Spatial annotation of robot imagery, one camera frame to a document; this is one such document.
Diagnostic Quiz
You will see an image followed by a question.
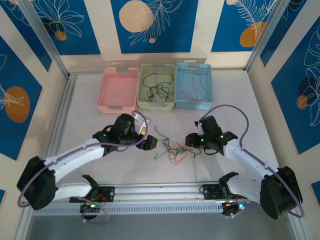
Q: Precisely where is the pink plastic basket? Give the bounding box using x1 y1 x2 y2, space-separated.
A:
96 66 140 115

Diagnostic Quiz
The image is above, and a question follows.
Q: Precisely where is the blue plastic basket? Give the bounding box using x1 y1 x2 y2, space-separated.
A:
174 61 215 111

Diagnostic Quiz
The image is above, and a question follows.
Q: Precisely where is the green plastic basket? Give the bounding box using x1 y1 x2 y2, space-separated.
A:
136 63 177 111

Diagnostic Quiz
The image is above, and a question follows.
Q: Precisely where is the small black electronics board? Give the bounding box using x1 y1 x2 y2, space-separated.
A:
221 201 247 217
79 199 101 214

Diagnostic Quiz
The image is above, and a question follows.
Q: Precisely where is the long aluminium base rail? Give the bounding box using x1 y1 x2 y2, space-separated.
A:
24 181 296 202

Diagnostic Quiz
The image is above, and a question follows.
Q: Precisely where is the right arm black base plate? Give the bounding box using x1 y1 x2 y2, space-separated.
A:
201 183 222 201

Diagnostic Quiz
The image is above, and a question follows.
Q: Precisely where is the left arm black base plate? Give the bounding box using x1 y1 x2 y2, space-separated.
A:
97 186 116 203

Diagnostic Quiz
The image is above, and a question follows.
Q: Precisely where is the grey slotted cable duct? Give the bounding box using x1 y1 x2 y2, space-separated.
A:
32 201 227 216

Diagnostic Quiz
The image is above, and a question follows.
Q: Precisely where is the short purple cable loop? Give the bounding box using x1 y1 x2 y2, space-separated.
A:
81 198 110 226
223 201 256 220

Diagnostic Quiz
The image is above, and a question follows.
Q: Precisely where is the blue floral wall panel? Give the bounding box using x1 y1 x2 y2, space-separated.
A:
0 36 44 161
110 0 200 54
310 181 320 199
0 0 53 73
259 0 320 68
210 0 278 53
32 0 101 56
271 14 320 155

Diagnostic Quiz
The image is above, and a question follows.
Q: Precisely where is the aluminium frame post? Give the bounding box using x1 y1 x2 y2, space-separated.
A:
246 0 308 72
18 0 71 78

